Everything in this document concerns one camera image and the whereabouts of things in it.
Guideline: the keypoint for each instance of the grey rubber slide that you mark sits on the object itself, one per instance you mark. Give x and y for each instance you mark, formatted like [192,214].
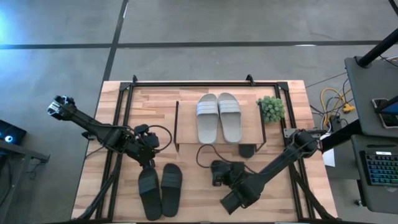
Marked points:
[230,121]
[207,121]

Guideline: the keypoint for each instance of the black desk beam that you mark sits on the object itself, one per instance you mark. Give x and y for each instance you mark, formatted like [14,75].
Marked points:
[342,137]

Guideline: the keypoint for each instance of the black box with blue light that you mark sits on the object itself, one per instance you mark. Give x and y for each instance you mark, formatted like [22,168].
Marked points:
[11,132]

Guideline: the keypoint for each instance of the tablet with blue screen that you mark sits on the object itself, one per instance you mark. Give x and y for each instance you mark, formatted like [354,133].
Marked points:
[392,108]

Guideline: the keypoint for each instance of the grey metal bracket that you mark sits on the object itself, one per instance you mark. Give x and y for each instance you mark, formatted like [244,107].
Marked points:
[287,132]

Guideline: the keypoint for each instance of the smartphone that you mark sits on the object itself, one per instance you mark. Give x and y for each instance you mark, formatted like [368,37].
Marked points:
[388,119]

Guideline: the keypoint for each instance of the grey desk with keyboard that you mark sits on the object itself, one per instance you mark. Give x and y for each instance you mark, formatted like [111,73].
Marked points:
[357,186]

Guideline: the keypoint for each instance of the backlit black keyboard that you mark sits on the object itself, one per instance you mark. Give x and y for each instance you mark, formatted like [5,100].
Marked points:
[382,169]

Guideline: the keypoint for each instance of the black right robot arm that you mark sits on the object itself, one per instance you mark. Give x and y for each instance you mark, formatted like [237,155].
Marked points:
[273,165]

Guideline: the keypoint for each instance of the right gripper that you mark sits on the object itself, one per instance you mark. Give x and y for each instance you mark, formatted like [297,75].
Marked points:
[230,173]

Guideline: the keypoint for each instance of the wooden shelf with black frame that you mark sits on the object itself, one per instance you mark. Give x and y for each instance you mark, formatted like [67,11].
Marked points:
[186,124]

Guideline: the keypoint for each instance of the grey desk with pole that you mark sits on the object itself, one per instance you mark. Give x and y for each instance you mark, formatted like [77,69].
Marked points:
[363,90]

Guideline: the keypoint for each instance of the black aluminium rig frame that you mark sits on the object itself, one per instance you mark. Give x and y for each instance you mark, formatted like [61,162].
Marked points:
[202,84]

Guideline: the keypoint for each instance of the black frame clamp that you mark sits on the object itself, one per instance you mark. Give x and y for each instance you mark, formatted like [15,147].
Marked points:
[134,78]
[249,78]

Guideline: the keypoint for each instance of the small green potted plant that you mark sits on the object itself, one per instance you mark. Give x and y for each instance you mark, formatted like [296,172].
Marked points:
[271,109]

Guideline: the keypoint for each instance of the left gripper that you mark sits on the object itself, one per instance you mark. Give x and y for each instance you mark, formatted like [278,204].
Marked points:
[141,152]

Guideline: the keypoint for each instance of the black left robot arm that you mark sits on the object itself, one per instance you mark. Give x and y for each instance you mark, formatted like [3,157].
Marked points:
[93,127]

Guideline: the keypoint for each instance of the white paper sheet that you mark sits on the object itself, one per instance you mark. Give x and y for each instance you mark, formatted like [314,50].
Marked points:
[329,158]

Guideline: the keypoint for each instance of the black rubber slide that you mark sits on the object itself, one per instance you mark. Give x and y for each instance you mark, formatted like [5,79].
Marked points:
[171,189]
[150,196]
[246,151]

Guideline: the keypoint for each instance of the black round pole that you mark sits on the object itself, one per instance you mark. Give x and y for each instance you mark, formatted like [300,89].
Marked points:
[376,49]

